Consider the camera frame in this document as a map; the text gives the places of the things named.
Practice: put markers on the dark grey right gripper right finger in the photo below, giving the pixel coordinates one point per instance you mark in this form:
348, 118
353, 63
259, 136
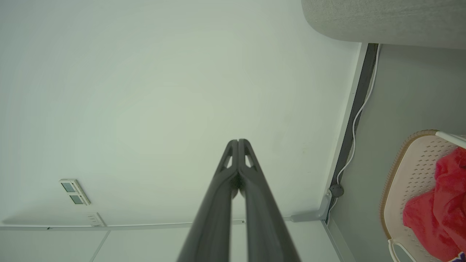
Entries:
265, 218

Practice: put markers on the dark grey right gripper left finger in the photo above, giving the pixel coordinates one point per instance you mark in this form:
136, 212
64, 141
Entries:
214, 218

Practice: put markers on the red garment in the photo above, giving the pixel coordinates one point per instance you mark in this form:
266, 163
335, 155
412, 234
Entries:
440, 214

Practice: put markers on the cream perforated laundry basket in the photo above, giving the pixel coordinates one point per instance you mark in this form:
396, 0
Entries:
407, 171

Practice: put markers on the grey fabric cushion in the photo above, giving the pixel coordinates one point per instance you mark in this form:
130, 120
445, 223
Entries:
386, 18

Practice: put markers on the white wall outlet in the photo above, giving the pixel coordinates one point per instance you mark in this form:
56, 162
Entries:
95, 219

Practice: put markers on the double-window wall switch panel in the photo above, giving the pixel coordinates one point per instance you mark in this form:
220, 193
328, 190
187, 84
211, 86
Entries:
74, 192

